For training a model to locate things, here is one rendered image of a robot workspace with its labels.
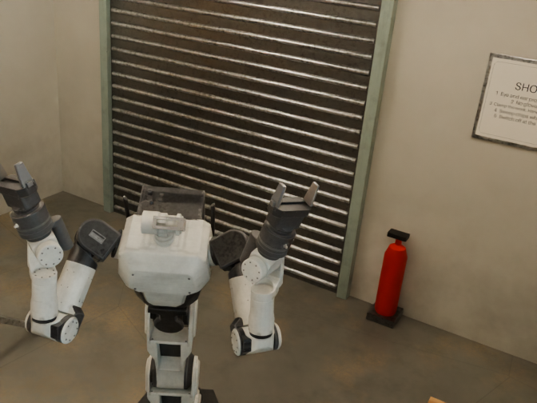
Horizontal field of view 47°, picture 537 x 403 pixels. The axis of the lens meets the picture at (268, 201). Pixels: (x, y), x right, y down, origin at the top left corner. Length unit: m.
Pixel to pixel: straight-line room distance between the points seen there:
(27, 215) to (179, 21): 2.81
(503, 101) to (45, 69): 3.36
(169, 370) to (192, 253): 0.68
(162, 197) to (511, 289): 2.44
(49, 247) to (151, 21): 2.96
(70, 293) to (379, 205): 2.41
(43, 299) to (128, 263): 0.25
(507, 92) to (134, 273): 2.31
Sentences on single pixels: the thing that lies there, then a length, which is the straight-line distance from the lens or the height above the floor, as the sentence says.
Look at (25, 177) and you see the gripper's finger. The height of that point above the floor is 1.60.
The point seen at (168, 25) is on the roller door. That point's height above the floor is 1.54.
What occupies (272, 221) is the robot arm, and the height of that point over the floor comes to 1.53.
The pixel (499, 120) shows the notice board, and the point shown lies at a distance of 3.52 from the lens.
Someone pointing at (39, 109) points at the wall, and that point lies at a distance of 5.17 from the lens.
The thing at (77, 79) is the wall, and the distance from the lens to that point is 5.07.
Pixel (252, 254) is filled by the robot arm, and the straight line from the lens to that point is 1.62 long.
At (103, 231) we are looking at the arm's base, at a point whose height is 1.35.
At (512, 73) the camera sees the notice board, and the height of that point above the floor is 1.63.
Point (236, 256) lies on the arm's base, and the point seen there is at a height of 1.32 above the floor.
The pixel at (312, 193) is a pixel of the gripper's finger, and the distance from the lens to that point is 1.56.
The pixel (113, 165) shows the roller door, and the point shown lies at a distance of 4.98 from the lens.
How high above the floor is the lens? 2.19
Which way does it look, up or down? 24 degrees down
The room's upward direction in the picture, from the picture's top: 5 degrees clockwise
